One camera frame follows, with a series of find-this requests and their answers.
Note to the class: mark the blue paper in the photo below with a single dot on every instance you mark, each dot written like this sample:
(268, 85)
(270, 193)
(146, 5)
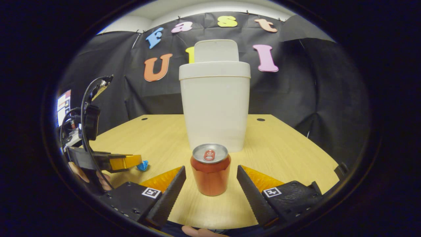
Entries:
(143, 166)

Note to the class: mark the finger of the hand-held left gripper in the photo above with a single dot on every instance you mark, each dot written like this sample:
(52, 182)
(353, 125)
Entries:
(125, 163)

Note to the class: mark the red pop can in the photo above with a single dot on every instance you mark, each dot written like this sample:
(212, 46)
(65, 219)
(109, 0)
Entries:
(210, 177)

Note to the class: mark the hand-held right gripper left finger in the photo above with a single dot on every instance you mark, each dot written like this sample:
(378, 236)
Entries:
(167, 197)

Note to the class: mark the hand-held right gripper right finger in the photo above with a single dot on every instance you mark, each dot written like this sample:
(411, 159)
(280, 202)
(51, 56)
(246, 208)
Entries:
(253, 197)

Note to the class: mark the computer monitor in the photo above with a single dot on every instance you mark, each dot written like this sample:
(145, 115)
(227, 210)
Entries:
(63, 105)

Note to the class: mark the white desktop garbage bin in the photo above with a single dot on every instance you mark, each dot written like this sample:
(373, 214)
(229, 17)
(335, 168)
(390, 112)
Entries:
(213, 108)

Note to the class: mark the wooden desktop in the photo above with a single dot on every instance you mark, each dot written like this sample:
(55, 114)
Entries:
(279, 148)

